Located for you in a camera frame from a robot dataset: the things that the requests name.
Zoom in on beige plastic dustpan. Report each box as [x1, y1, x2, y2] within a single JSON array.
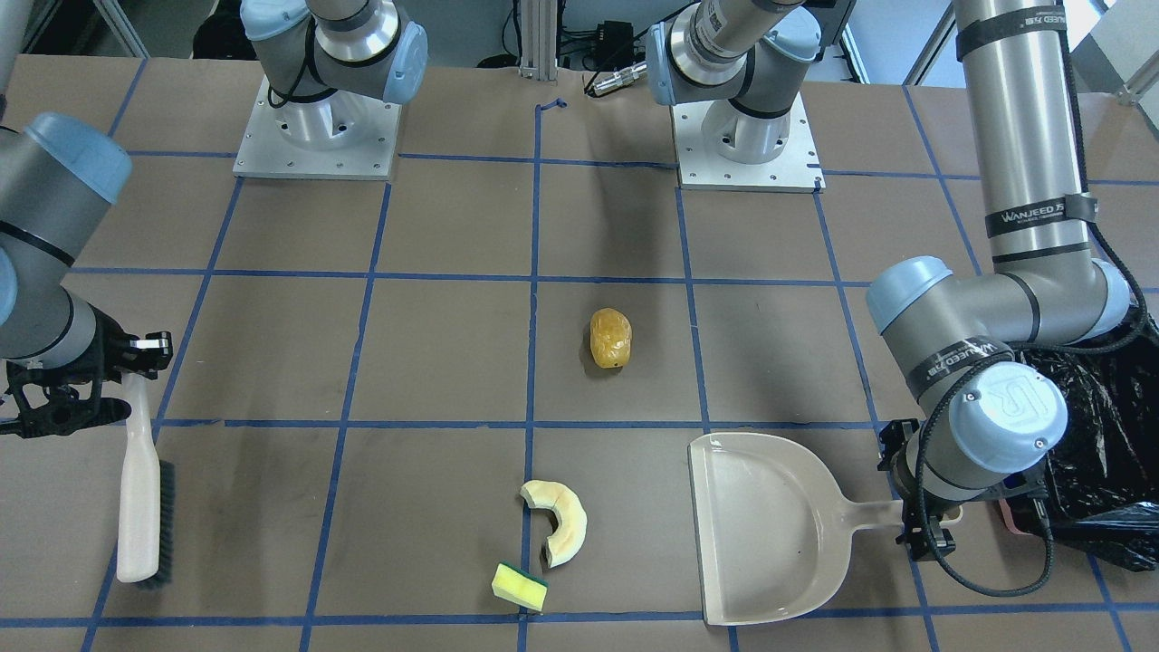
[[687, 432, 904, 627]]

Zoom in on aluminium frame post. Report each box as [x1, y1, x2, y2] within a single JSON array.
[[516, 0, 561, 83]]

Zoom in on beige hand brush black bristles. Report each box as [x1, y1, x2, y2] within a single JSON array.
[[116, 372, 175, 589]]

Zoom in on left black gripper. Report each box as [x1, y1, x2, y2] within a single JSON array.
[[877, 418, 956, 561]]

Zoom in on black trash bag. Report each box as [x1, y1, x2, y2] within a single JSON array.
[[1016, 323, 1158, 572]]

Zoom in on yellow green sponge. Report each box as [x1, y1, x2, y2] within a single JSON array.
[[490, 562, 548, 611]]

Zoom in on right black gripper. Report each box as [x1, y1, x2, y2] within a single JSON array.
[[1, 312, 173, 440]]

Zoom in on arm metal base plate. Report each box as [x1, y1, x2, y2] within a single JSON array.
[[670, 93, 828, 193], [233, 79, 403, 181]]

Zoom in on pale curved squash slice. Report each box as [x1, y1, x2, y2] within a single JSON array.
[[519, 479, 589, 567]]

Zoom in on yellow potato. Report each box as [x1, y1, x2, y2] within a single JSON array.
[[589, 308, 633, 369]]

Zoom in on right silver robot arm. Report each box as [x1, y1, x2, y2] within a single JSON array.
[[1, 112, 174, 440]]

